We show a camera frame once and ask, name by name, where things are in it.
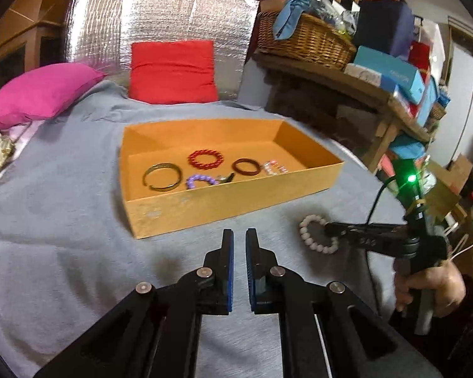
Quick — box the purple bead bracelet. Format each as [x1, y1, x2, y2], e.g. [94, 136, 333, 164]
[185, 174, 219, 190]

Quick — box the brown bangle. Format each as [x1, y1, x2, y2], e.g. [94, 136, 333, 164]
[232, 158, 261, 176]

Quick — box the orange cardboard box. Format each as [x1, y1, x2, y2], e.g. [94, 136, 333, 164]
[119, 118, 344, 239]

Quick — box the white bead bracelet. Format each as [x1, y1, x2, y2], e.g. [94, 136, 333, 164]
[299, 215, 340, 255]

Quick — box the red bead bracelet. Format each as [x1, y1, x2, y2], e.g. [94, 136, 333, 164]
[188, 149, 225, 169]

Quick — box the teal box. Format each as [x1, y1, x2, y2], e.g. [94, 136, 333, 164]
[390, 138, 426, 162]

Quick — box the green metal bangle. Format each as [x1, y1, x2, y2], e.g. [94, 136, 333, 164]
[143, 163, 183, 192]

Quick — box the red box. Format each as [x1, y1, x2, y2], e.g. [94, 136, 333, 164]
[408, 41, 432, 72]

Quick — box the clear plastic bag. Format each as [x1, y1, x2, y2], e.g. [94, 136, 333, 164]
[300, 0, 357, 36]

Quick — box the pink bead bracelet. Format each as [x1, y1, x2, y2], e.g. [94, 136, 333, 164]
[261, 160, 288, 176]

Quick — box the light blue box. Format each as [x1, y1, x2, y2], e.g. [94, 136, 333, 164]
[353, 46, 425, 105]

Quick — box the silver insulation sheet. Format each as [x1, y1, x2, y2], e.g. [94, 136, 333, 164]
[63, 0, 260, 103]

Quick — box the navy box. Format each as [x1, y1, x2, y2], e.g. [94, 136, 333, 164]
[353, 0, 415, 61]

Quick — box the red pillow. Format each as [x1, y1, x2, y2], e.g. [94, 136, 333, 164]
[128, 40, 219, 105]

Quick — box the black cable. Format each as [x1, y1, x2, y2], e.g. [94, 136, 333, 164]
[365, 177, 397, 280]

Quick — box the magenta pillow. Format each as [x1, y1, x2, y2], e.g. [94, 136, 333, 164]
[0, 63, 107, 134]

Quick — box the person's right hand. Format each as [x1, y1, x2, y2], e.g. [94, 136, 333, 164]
[393, 262, 466, 319]

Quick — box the wicker basket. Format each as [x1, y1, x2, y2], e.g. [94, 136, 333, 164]
[257, 11, 357, 71]

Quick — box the blue cloth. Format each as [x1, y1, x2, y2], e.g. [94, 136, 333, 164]
[273, 0, 320, 41]

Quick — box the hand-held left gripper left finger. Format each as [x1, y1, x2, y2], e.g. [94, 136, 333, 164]
[33, 229, 235, 378]

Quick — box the grey blanket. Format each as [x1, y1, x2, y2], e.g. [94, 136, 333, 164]
[0, 81, 444, 378]

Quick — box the brown wooden cabinet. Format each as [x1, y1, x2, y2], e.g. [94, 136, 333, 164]
[0, 0, 69, 103]

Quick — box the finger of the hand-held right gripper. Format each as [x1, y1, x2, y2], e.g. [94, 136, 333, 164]
[339, 234, 412, 258]
[325, 222, 411, 237]

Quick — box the wooden table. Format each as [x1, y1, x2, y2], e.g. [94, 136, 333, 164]
[254, 51, 432, 173]

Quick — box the white door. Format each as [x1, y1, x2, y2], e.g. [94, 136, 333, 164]
[445, 16, 473, 166]

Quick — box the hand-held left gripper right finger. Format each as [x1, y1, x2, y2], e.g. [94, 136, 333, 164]
[245, 228, 444, 378]

